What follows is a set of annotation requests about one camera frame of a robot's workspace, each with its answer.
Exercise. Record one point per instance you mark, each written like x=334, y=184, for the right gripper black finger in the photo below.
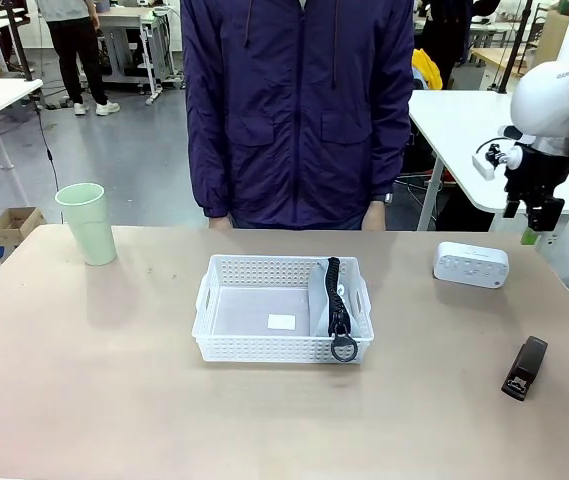
x=511, y=208
x=544, y=215

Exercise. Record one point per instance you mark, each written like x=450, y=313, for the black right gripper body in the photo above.
x=539, y=170

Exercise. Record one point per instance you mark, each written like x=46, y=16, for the white rectangular clock device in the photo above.
x=469, y=265

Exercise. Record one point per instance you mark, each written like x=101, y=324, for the black stapler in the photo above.
x=526, y=367

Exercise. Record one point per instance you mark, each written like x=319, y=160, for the person's right forearm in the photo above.
x=206, y=170

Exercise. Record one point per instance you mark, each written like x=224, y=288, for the white perforated plastic basket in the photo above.
x=244, y=345

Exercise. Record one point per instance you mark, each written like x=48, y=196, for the person's left hand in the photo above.
x=376, y=216

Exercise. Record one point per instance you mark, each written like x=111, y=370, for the person's right hand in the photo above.
x=220, y=223

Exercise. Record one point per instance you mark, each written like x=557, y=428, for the white table with metal legs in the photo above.
x=464, y=130

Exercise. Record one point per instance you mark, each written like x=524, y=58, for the wooden background table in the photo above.
x=499, y=57

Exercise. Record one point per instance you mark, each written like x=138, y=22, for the silver wristwatch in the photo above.
x=388, y=197

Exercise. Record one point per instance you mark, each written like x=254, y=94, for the tall cardboard carton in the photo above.
x=556, y=35

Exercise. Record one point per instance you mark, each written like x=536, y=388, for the yellow garment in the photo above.
x=426, y=67

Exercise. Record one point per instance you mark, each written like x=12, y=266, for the grey pouch with black zipper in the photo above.
x=336, y=310

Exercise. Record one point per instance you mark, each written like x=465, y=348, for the person in purple jacket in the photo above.
x=294, y=110

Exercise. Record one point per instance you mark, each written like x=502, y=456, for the white paper label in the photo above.
x=282, y=322

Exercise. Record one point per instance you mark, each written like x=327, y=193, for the background workbench with white legs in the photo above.
x=129, y=30

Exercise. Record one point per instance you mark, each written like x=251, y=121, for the pale green plastic cup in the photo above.
x=89, y=225

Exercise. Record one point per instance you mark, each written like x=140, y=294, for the background person in black trousers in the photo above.
x=76, y=45

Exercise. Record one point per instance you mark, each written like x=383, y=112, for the brown cardboard box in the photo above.
x=11, y=225

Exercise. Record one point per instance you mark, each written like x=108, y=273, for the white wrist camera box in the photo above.
x=484, y=167

